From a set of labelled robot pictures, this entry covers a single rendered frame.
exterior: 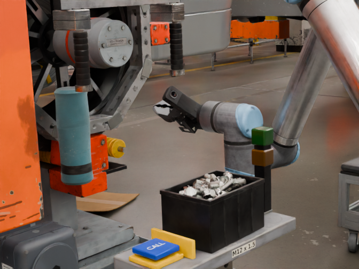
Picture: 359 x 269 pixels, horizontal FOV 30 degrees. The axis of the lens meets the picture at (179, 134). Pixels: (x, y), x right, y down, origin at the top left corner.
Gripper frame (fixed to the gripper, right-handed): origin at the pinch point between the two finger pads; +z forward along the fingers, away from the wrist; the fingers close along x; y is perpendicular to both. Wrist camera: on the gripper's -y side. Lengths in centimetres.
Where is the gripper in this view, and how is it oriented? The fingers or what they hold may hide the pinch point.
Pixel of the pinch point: (155, 105)
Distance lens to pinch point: 205.9
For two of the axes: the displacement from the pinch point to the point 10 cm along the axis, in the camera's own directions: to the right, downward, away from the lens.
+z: -7.3, -1.1, 6.7
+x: 4.6, -8.1, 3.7
